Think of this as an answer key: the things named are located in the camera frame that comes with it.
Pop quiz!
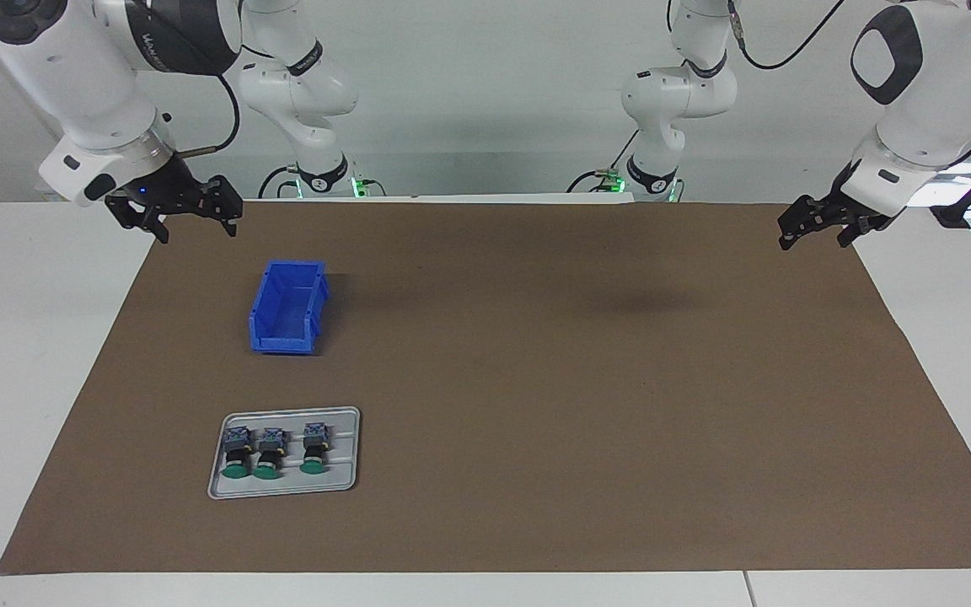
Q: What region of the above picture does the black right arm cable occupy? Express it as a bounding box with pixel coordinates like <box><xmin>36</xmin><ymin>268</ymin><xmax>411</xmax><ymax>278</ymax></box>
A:
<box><xmin>174</xmin><ymin>72</ymin><xmax>242</xmax><ymax>161</ymax></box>

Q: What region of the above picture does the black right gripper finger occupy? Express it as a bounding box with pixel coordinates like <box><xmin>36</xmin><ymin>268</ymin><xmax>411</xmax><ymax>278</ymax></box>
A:
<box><xmin>199</xmin><ymin>175</ymin><xmax>244</xmax><ymax>238</ymax></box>
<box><xmin>105</xmin><ymin>192</ymin><xmax>171</xmax><ymax>245</ymax></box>

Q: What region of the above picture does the black base cable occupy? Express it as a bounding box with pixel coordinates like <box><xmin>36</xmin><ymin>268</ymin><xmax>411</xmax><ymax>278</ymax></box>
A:
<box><xmin>258</xmin><ymin>164</ymin><xmax>301</xmax><ymax>200</ymax></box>
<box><xmin>566</xmin><ymin>126</ymin><xmax>640</xmax><ymax>195</ymax></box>

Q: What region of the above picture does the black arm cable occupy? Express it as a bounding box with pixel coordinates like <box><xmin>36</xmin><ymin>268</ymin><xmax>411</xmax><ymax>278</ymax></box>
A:
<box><xmin>726</xmin><ymin>0</ymin><xmax>845</xmax><ymax>71</ymax></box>
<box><xmin>174</xmin><ymin>72</ymin><xmax>242</xmax><ymax>161</ymax></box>

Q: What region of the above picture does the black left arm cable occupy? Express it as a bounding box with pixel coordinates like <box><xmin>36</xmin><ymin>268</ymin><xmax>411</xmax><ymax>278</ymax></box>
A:
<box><xmin>726</xmin><ymin>0</ymin><xmax>845</xmax><ymax>71</ymax></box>

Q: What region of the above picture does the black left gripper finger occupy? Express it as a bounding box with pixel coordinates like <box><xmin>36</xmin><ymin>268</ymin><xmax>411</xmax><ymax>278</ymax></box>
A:
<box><xmin>776</xmin><ymin>194</ymin><xmax>842</xmax><ymax>252</ymax></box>
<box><xmin>835</xmin><ymin>211</ymin><xmax>895</xmax><ymax>249</ymax></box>

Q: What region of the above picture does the silver metal tray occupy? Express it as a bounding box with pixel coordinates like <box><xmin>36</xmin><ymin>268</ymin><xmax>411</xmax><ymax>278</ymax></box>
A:
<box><xmin>207</xmin><ymin>406</ymin><xmax>362</xmax><ymax>501</ymax></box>

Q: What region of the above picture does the blue plastic storage bin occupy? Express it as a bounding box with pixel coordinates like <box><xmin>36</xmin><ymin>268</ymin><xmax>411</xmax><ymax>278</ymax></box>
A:
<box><xmin>249</xmin><ymin>260</ymin><xmax>330</xmax><ymax>356</ymax></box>

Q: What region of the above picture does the brown table mat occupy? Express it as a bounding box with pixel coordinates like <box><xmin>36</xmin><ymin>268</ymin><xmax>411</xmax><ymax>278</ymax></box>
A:
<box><xmin>0</xmin><ymin>201</ymin><xmax>971</xmax><ymax>576</ymax></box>

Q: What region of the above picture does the green push button switch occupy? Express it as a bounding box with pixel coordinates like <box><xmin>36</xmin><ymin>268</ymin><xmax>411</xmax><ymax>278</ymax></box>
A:
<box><xmin>251</xmin><ymin>427</ymin><xmax>288</xmax><ymax>481</ymax></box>
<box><xmin>298</xmin><ymin>422</ymin><xmax>333</xmax><ymax>475</ymax></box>
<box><xmin>222</xmin><ymin>426</ymin><xmax>252</xmax><ymax>481</ymax></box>

